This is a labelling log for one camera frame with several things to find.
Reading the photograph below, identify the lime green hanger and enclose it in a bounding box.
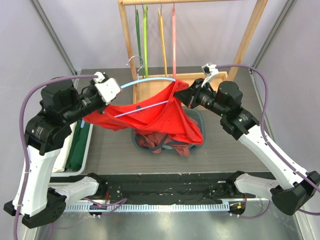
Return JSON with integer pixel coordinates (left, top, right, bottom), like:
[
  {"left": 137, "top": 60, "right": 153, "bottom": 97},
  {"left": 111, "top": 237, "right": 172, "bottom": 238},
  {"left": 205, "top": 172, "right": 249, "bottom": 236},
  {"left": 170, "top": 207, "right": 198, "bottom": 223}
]
[{"left": 142, "top": 5, "right": 149, "bottom": 78}]

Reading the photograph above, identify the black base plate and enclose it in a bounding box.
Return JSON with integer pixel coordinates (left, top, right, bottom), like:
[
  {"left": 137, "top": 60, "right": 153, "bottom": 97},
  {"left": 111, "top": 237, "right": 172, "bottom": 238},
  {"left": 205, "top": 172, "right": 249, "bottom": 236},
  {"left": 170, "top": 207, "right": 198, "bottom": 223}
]
[{"left": 77, "top": 172, "right": 256, "bottom": 201}]

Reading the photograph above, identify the white plastic basket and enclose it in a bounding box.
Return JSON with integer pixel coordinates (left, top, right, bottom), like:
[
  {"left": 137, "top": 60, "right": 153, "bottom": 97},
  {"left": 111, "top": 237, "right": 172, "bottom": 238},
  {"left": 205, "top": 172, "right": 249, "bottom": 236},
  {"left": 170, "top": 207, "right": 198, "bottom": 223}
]
[{"left": 51, "top": 124, "right": 93, "bottom": 177}]

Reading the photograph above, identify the wooden clothes rack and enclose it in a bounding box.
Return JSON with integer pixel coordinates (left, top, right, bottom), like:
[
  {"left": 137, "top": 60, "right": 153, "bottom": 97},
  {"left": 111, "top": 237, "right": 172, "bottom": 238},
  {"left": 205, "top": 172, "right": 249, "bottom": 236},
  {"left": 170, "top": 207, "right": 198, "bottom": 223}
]
[{"left": 118, "top": 0, "right": 268, "bottom": 104}]

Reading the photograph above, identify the light blue hanger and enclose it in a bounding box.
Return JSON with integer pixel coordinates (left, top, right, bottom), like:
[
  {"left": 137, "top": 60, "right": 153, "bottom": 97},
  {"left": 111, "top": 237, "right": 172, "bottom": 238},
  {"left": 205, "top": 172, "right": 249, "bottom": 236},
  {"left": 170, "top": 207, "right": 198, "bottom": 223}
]
[{"left": 115, "top": 55, "right": 176, "bottom": 118}]

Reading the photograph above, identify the red tank top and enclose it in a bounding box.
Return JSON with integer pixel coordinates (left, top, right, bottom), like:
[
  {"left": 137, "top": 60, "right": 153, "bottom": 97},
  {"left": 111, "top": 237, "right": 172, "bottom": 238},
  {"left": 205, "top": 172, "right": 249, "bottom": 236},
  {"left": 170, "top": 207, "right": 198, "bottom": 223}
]
[{"left": 83, "top": 79, "right": 203, "bottom": 145}]

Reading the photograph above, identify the pink tank top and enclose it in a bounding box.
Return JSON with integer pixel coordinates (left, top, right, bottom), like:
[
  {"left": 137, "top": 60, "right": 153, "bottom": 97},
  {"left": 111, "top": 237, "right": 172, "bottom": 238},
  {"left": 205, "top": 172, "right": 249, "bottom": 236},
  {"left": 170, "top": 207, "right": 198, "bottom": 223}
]
[{"left": 134, "top": 132, "right": 194, "bottom": 157}]

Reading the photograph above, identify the yellow hanger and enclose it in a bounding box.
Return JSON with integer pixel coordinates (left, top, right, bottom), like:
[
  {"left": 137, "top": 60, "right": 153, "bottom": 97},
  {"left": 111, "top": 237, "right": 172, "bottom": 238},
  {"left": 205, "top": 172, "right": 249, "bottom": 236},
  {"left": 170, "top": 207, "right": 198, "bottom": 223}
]
[{"left": 158, "top": 8, "right": 168, "bottom": 77}]

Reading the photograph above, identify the dark green hanger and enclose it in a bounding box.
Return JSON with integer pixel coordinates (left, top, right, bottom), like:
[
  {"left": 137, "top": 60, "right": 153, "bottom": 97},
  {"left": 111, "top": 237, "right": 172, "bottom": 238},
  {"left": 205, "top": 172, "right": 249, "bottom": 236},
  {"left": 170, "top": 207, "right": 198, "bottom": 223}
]
[{"left": 134, "top": 8, "right": 143, "bottom": 75}]

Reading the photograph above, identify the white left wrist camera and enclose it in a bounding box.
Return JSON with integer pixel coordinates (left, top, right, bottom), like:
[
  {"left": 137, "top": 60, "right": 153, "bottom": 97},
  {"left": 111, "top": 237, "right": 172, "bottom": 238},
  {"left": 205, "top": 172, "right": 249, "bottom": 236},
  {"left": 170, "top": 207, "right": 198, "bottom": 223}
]
[{"left": 93, "top": 71, "right": 123, "bottom": 106}]

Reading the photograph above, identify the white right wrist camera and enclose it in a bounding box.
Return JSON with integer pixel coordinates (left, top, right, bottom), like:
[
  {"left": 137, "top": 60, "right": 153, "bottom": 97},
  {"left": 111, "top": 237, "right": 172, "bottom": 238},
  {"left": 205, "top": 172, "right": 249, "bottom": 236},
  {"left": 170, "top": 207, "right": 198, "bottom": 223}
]
[{"left": 201, "top": 62, "right": 219, "bottom": 88}]

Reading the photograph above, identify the white slotted cable duct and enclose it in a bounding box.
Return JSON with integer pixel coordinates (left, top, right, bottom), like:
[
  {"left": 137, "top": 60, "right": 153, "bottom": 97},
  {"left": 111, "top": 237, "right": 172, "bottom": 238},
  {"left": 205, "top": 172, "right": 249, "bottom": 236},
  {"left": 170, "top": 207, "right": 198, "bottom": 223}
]
[{"left": 64, "top": 201, "right": 230, "bottom": 213}]

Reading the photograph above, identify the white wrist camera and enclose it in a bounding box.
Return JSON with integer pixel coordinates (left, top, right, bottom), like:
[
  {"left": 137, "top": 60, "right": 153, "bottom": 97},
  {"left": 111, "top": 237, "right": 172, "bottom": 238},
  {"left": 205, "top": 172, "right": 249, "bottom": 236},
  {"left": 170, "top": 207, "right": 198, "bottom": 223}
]
[
  {"left": 201, "top": 62, "right": 219, "bottom": 88},
  {"left": 93, "top": 71, "right": 123, "bottom": 106}
]

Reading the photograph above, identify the green folded cloth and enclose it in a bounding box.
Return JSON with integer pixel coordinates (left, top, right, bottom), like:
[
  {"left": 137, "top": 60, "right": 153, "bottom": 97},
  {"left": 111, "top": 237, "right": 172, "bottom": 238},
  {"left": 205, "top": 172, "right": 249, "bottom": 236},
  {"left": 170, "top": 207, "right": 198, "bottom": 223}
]
[{"left": 65, "top": 120, "right": 90, "bottom": 172}]

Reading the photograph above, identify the pink hanger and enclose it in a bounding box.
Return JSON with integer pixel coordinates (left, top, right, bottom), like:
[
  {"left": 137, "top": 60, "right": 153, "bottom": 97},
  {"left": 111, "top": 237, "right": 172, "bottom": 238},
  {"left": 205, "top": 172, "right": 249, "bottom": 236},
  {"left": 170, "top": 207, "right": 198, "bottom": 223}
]
[{"left": 172, "top": 2, "right": 177, "bottom": 79}]

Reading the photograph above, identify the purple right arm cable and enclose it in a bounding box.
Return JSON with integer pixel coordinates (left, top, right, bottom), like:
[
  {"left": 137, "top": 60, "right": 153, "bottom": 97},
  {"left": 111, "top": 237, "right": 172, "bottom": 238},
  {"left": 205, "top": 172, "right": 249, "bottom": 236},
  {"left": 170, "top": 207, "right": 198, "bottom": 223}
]
[{"left": 214, "top": 64, "right": 320, "bottom": 219}]

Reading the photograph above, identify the teal plastic tub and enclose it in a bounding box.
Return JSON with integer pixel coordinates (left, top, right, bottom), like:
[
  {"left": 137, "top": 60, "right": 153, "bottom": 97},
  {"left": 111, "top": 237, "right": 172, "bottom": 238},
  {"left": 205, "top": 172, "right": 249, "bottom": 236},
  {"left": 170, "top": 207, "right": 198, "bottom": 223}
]
[{"left": 131, "top": 107, "right": 206, "bottom": 152}]

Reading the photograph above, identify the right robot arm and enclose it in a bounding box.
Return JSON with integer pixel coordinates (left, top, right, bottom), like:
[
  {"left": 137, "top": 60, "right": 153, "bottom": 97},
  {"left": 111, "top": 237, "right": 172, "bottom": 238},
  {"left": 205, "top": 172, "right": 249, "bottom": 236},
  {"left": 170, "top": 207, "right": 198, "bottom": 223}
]
[{"left": 174, "top": 78, "right": 320, "bottom": 216}]

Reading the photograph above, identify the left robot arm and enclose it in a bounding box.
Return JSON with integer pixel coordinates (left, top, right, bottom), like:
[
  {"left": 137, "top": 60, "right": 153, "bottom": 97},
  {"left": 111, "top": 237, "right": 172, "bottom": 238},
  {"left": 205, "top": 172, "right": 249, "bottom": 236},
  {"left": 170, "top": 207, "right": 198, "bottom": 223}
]
[{"left": 3, "top": 75, "right": 121, "bottom": 229}]

